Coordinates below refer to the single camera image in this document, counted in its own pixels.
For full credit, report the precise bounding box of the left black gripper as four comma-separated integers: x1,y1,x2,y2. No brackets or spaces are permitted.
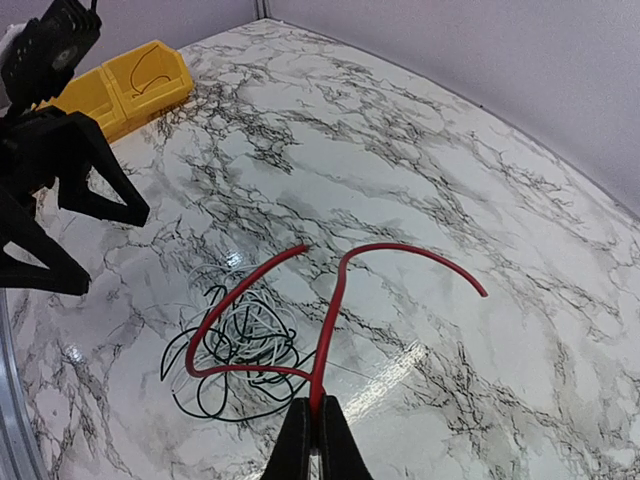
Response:
0,107,151,296

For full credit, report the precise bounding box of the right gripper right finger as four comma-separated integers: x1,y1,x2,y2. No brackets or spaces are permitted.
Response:
318,395,373,480

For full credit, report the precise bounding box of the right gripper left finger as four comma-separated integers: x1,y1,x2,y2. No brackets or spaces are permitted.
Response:
261,397,312,480

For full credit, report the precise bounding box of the thick red cable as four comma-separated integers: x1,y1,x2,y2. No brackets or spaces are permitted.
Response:
184,242,489,416

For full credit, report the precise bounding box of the black wire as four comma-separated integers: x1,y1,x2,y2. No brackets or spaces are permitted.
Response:
159,284,321,421

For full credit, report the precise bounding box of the white wire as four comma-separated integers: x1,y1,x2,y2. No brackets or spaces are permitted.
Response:
169,262,301,396

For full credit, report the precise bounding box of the thin dark red wire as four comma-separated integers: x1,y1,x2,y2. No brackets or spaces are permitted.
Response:
128,45,174,97

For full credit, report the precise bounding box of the yellow bin middle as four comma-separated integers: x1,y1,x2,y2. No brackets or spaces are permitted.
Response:
37,67,127,143

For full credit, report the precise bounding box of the yellow bin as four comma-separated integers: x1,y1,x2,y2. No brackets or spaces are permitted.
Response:
102,40,194,130
37,67,127,143

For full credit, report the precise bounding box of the yellow bin far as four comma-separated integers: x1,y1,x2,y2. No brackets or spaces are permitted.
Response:
102,40,194,130

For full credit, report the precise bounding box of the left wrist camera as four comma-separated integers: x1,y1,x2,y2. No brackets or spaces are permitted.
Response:
1,0,102,118

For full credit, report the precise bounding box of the front aluminium rail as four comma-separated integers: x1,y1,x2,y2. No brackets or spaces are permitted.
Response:
1,290,49,480

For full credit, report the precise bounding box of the left aluminium frame post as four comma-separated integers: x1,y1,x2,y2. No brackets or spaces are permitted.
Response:
253,0,272,20

